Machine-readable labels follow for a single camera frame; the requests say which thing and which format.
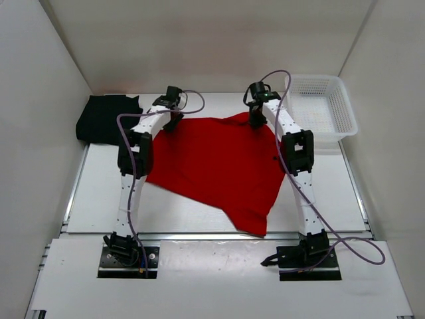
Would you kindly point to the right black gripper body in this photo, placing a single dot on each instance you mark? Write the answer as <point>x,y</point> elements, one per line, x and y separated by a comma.
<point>257,117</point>

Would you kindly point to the white plastic basket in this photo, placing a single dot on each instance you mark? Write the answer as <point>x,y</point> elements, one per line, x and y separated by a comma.
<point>320,103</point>

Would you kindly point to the aluminium rail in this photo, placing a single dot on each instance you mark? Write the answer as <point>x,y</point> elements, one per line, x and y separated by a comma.
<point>216,237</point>

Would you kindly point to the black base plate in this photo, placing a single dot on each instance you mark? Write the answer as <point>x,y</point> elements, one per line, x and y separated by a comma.
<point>111,266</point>
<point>294,265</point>

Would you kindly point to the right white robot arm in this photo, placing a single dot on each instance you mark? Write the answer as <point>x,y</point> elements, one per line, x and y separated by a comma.
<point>296,152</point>

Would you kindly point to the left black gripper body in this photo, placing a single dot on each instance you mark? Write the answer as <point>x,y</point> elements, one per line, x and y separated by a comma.
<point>173,123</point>

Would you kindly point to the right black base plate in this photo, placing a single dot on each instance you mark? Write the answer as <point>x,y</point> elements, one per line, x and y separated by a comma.
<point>294,265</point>

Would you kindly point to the red t shirt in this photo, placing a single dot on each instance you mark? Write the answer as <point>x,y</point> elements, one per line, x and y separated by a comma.
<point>224,163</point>

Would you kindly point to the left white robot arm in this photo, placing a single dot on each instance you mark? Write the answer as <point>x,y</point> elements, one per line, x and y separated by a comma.
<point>135,162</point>

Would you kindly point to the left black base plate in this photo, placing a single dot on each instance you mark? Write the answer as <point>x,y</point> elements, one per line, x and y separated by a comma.
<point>111,266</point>

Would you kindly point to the black t shirt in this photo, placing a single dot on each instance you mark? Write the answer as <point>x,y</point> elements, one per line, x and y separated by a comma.
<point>97,122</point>

